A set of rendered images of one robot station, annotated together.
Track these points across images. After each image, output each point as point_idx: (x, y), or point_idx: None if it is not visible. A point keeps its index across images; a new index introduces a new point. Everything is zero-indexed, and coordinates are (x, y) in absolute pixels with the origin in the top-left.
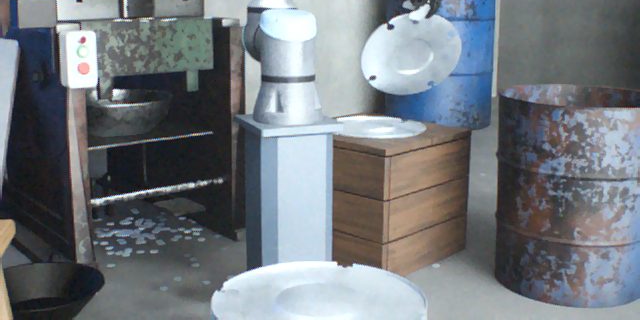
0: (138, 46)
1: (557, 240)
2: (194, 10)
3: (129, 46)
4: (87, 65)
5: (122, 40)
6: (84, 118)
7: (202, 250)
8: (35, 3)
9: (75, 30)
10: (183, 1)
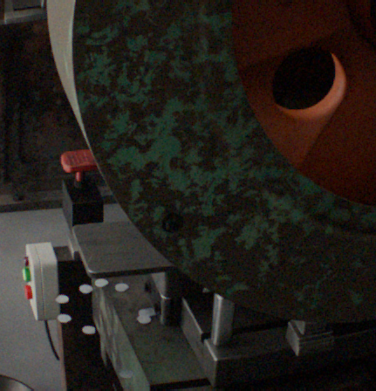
0: (112, 335)
1: None
2: (207, 367)
3: (109, 326)
4: (26, 291)
5: (105, 312)
6: (62, 349)
7: None
8: (66, 195)
9: (71, 255)
10: (203, 342)
